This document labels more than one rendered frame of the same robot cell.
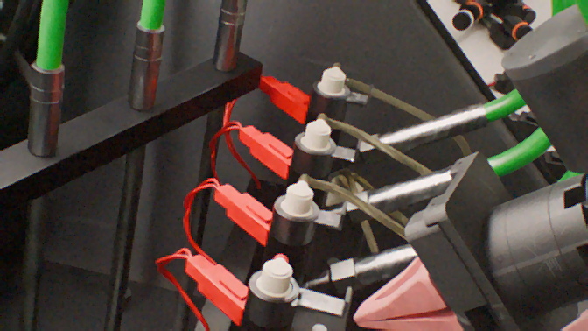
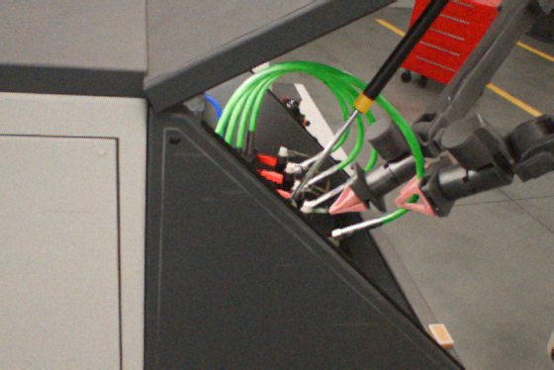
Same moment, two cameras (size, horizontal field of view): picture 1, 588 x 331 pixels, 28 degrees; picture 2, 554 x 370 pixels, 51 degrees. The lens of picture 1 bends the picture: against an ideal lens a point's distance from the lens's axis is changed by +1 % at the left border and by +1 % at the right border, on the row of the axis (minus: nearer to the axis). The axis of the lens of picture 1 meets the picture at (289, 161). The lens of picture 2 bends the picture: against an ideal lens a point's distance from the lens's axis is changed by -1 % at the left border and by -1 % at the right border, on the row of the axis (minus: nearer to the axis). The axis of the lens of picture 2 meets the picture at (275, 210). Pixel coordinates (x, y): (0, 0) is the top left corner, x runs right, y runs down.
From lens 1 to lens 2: 0.60 m
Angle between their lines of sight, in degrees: 16
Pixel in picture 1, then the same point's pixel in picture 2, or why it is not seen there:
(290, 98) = (268, 159)
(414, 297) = (350, 201)
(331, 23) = (272, 134)
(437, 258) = (356, 189)
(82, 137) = not seen: hidden behind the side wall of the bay
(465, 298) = (364, 197)
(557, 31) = (377, 128)
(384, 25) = (289, 131)
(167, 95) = not seen: hidden behind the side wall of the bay
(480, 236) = (364, 181)
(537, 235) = (379, 177)
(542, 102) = (379, 145)
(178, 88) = not seen: hidden behind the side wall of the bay
